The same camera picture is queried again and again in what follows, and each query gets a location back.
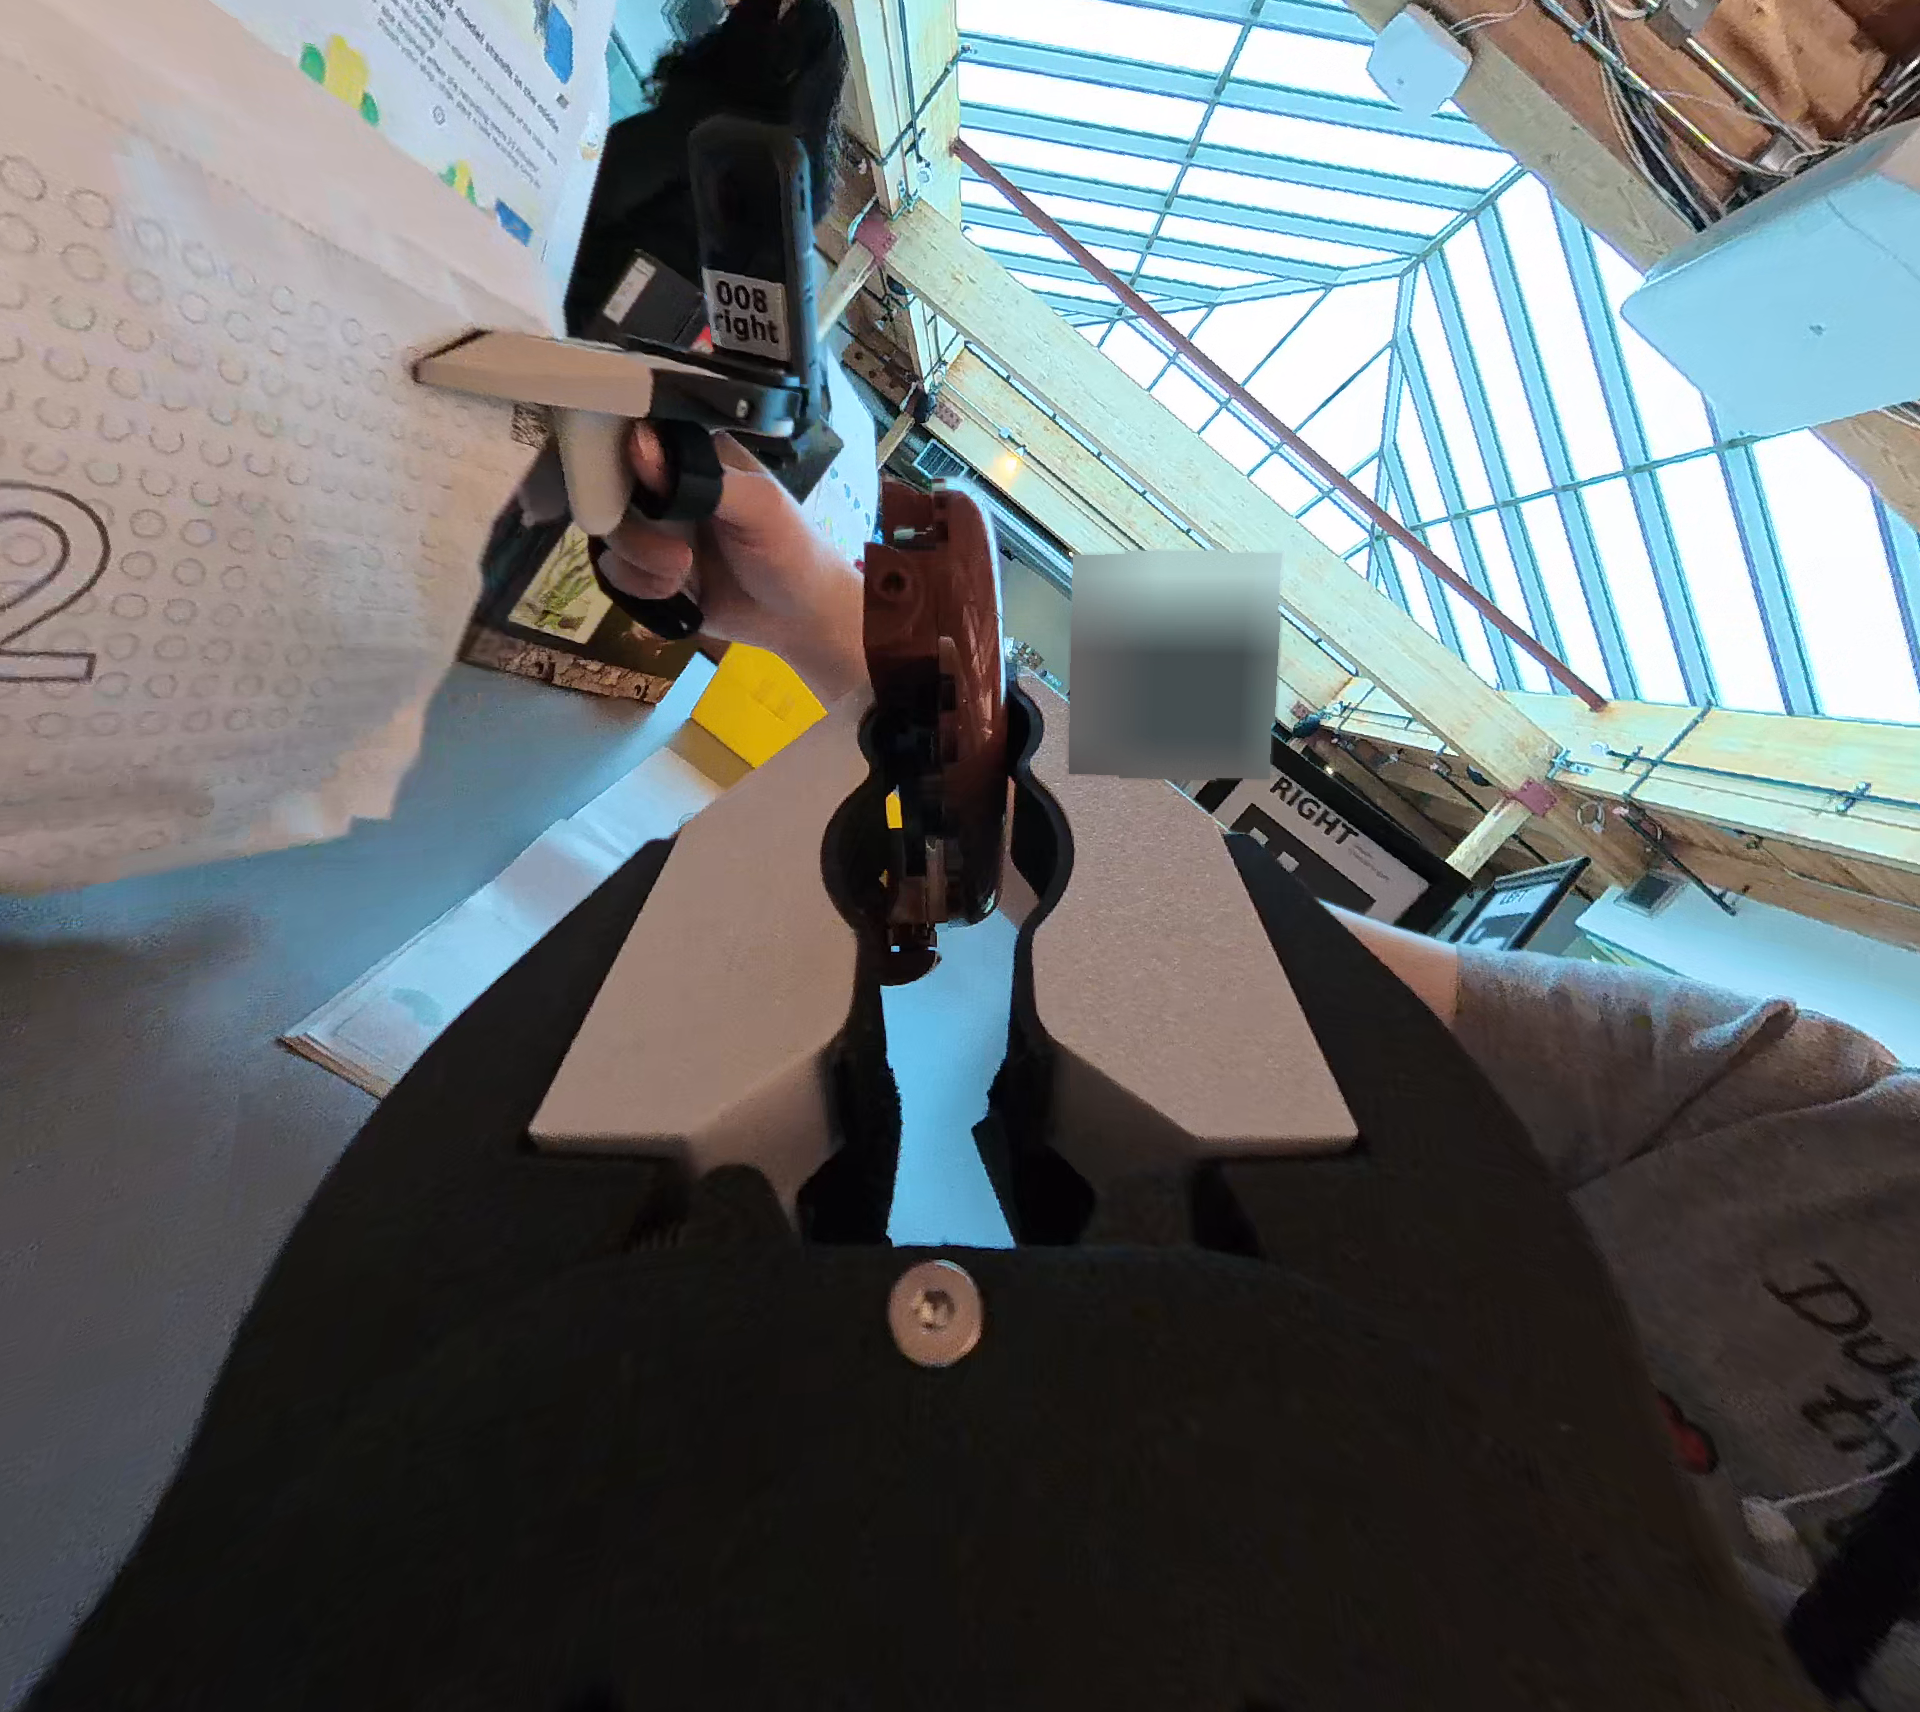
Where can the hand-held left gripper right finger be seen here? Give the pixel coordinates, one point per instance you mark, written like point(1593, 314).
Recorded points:
point(1184, 992)

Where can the small white ceiling box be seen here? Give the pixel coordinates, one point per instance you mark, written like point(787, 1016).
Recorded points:
point(1418, 62)

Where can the open instruction booklet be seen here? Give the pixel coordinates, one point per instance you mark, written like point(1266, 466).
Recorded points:
point(480, 946)

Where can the large white ceiling box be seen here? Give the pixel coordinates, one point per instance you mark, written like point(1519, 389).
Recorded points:
point(1785, 302)

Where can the grey desk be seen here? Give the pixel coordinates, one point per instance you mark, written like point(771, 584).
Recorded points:
point(151, 1216)

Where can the black toy set box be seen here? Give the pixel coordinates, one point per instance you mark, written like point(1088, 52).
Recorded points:
point(555, 610)

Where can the yellow plastic bin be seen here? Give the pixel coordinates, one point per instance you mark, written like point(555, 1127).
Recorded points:
point(759, 707)

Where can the person's grey sweatshirt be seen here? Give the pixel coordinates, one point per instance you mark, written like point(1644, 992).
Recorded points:
point(1771, 1292)

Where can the red metal rod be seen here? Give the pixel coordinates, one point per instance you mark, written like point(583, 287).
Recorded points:
point(1274, 423)

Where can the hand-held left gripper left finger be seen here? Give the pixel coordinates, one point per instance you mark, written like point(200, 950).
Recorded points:
point(704, 992)

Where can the white numbered paper bag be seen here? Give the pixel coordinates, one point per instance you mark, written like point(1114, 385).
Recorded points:
point(224, 393)

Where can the black framed marker sign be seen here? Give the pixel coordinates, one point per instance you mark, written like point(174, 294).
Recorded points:
point(1320, 842)
point(1522, 911)

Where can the brown brick bowl model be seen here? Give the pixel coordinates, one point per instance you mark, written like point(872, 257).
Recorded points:
point(939, 693)

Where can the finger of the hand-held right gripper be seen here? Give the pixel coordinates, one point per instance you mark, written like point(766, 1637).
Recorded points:
point(555, 374)

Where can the person's right hand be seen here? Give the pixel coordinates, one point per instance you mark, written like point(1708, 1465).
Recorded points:
point(781, 587)

